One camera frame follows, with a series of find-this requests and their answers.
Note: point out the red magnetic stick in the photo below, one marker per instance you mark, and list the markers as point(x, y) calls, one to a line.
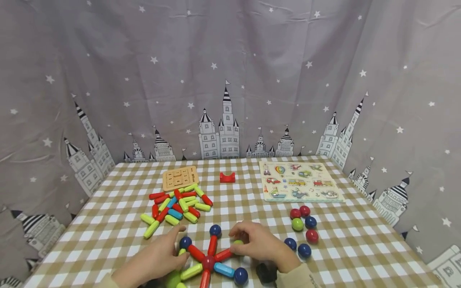
point(223, 254)
point(196, 252)
point(205, 280)
point(212, 245)

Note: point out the red arch block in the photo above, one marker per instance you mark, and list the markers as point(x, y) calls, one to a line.
point(227, 178)

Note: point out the pile of coloured sticks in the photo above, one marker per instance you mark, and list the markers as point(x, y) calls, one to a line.
point(180, 206)

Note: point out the blue magnetic stick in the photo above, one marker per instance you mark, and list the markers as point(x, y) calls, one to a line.
point(224, 270)

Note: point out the person's left thumb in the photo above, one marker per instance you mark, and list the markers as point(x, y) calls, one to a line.
point(175, 231)

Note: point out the cluster of coloured balls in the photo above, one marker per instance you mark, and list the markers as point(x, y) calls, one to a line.
point(297, 224)

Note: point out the red magnetic ball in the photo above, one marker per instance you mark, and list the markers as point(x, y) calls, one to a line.
point(208, 262)

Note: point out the person's right index finger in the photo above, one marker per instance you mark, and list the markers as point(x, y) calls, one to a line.
point(240, 228)

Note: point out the vehicle peg puzzle board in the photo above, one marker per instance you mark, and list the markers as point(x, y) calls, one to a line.
point(300, 182)

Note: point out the person's right thumb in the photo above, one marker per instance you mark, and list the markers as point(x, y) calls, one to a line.
point(238, 249)

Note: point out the person's left hand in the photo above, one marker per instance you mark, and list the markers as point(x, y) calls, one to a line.
point(155, 258)

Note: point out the blue magnetic ball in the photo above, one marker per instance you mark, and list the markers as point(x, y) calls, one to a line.
point(240, 276)
point(215, 230)
point(185, 242)

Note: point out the person's right forearm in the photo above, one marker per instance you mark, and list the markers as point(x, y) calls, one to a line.
point(297, 278)

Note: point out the person's left index finger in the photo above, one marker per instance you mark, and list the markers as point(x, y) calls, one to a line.
point(181, 260)

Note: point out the beige wooden grid board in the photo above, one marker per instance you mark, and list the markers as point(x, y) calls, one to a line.
point(180, 178)

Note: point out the person's right hand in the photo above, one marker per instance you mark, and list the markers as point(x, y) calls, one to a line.
point(264, 246)

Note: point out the person's left forearm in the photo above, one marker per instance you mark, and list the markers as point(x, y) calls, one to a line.
point(110, 280)

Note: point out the black wrist band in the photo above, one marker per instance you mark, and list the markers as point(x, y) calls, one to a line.
point(266, 273)

